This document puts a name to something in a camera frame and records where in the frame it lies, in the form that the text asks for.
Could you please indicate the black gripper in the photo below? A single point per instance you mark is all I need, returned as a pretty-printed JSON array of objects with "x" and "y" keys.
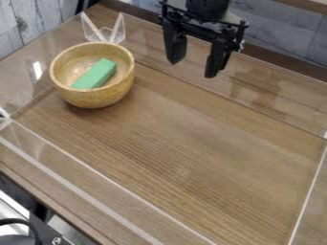
[{"x": 207, "y": 20}]

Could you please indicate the green rectangular block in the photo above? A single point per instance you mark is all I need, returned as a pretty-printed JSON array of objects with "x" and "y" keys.
[{"x": 95, "y": 77}]

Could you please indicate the wooden bowl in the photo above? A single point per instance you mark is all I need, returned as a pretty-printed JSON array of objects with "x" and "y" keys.
[{"x": 75, "y": 61}]

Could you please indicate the clear acrylic tray walls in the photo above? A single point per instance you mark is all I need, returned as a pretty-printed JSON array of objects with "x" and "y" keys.
[{"x": 196, "y": 161}]

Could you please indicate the black metal bracket with screw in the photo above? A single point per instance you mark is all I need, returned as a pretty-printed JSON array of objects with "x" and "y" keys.
[{"x": 56, "y": 232}]

